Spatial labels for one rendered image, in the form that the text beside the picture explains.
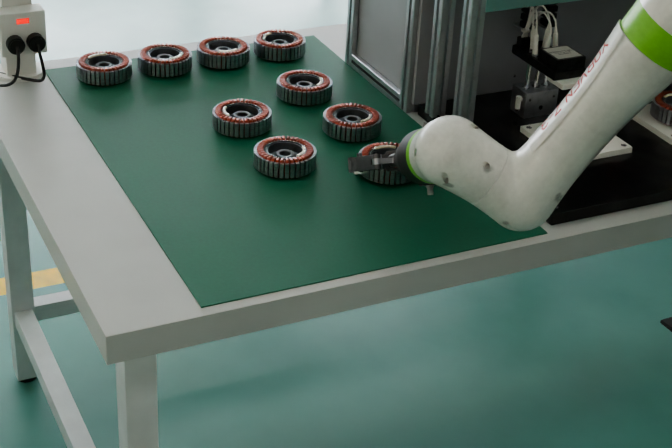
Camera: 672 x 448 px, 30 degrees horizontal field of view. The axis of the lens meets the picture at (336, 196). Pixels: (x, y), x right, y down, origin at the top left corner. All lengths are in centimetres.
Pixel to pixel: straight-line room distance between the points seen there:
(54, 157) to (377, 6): 73
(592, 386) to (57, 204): 145
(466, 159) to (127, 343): 56
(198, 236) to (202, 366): 100
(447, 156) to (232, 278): 38
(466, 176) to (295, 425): 111
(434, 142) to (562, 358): 136
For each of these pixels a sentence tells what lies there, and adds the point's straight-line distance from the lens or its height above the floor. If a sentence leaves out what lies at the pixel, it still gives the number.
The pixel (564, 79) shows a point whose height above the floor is 88.
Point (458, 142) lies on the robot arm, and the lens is 185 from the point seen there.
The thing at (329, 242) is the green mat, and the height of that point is 75.
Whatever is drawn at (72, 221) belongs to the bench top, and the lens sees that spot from 209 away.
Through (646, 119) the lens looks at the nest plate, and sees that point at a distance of 250.
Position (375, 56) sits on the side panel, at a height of 80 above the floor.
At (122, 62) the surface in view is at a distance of 259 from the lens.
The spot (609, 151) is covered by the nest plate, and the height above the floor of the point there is 78.
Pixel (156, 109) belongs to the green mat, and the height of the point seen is 75.
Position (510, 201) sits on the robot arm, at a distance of 189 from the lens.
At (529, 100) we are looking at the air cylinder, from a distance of 245.
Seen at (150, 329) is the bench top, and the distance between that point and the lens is 183.
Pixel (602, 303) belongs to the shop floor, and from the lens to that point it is 337.
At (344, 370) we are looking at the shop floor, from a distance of 300.
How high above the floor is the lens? 178
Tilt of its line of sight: 29 degrees down
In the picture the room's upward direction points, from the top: 3 degrees clockwise
